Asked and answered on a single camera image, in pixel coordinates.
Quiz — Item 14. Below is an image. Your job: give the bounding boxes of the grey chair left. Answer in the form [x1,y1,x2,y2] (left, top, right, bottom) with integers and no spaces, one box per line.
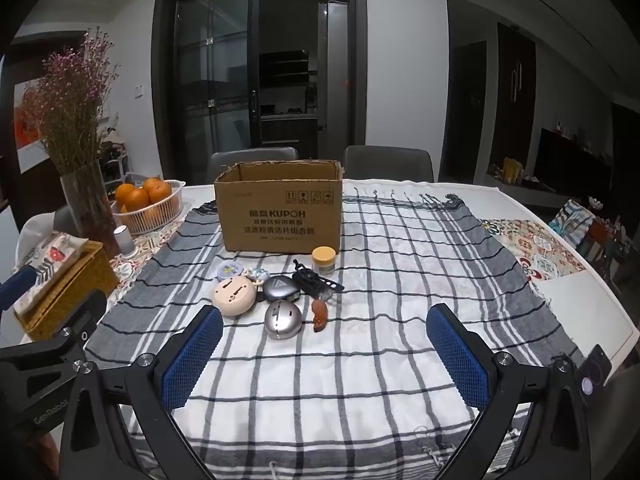
[206,146,298,184]

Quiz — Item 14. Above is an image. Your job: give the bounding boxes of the grey chair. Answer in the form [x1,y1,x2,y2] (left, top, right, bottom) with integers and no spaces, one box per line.
[206,146,298,184]
[345,145,435,183]

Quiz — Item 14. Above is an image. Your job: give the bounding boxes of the black glass sliding door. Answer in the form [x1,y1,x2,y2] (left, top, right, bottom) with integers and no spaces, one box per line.
[151,0,367,184]

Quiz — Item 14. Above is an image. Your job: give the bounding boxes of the round white tin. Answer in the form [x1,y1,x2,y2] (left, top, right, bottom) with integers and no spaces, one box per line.
[216,261,245,282]

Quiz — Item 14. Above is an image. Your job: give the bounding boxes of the grey plaid tablecloth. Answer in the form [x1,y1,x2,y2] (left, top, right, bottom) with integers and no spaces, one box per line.
[81,190,587,480]

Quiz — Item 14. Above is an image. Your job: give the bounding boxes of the grey chair right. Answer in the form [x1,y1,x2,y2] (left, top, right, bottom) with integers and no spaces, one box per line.
[345,145,435,183]

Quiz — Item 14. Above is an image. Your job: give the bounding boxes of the black bike light mount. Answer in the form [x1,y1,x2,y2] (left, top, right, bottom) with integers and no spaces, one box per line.
[292,259,344,301]

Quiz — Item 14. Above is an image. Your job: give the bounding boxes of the glass vase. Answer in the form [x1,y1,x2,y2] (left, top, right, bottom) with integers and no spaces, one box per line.
[61,160,120,258]

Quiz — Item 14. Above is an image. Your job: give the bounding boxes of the dark grey triangular case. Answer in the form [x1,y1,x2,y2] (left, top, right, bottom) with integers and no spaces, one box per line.
[262,274,300,302]

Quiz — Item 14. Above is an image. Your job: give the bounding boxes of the white storage rack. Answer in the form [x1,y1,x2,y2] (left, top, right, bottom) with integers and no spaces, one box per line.
[99,127,129,200]

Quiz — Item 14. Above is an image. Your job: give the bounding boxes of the silver round gadget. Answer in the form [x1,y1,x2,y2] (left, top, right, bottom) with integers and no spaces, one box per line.
[264,299,303,340]

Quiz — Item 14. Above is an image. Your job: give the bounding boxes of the small white cylinder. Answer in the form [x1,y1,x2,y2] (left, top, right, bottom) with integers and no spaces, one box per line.
[114,224,138,258]

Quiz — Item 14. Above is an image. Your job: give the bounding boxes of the beige round face case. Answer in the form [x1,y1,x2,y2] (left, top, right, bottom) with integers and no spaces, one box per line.
[212,276,257,318]

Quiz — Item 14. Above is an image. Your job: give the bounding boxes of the yellow lid glass jar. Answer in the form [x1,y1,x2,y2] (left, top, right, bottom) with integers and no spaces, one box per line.
[311,246,336,276]

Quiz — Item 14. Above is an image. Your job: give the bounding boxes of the brown wooden bean charm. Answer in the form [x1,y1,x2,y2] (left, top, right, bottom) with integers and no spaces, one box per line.
[311,299,329,333]

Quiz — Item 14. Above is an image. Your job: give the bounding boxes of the orange fruit front left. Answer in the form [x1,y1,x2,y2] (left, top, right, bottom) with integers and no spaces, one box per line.
[115,183,137,207]

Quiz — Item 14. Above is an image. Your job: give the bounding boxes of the tv cabinet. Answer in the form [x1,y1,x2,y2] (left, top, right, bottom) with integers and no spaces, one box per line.
[482,174,570,210]

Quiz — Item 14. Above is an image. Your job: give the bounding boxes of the white wire fruit basket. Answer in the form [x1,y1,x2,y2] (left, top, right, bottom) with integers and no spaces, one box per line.
[111,178,186,236]

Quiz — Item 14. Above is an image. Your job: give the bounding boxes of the orange fruit middle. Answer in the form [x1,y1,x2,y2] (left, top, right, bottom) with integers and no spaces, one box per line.
[124,188,150,212]

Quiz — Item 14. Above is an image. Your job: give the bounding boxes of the white blue figurine keychain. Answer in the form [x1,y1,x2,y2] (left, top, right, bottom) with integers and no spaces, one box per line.
[243,266,270,290]

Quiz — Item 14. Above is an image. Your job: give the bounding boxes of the red wall picture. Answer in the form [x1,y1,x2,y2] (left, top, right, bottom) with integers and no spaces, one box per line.
[12,78,49,174]

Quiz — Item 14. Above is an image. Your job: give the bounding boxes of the dried purple flowers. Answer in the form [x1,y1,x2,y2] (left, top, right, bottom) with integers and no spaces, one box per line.
[22,29,118,177]

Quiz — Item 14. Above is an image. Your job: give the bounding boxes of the patterned table runner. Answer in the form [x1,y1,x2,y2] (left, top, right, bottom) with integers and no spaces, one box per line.
[482,219,585,281]

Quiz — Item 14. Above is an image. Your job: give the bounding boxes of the brown cardboard box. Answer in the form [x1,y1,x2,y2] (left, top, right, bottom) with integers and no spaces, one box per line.
[214,160,343,254]

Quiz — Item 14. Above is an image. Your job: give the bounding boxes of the woven tissue box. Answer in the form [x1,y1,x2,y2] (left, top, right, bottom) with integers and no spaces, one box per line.
[14,232,119,340]

